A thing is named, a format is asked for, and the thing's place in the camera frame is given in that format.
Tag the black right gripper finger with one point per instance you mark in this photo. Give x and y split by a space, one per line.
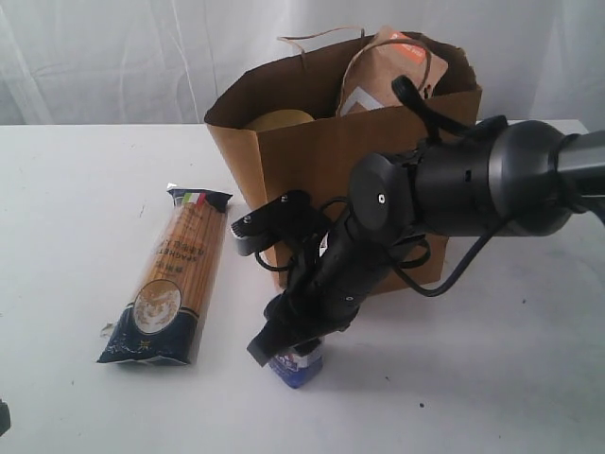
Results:
284 309
276 337

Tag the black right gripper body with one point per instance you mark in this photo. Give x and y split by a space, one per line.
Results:
335 270

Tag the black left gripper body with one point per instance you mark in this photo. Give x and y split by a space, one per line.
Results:
5 420

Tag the small white blue milk carton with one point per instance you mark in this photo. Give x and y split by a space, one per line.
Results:
298 365

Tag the brown paper shopping bag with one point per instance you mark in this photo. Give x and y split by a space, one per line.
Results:
315 157

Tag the glass nut jar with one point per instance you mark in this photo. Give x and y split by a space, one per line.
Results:
278 119

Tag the brown kraft pouch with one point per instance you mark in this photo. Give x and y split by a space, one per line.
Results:
366 84

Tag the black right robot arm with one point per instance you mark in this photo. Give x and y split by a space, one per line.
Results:
496 179

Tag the spaghetti pack, blue ends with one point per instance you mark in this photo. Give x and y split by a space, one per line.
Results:
162 321

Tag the torn clear plastic scrap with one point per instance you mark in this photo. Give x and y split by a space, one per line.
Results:
106 331

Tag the white backdrop curtain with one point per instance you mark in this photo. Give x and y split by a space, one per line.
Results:
106 62

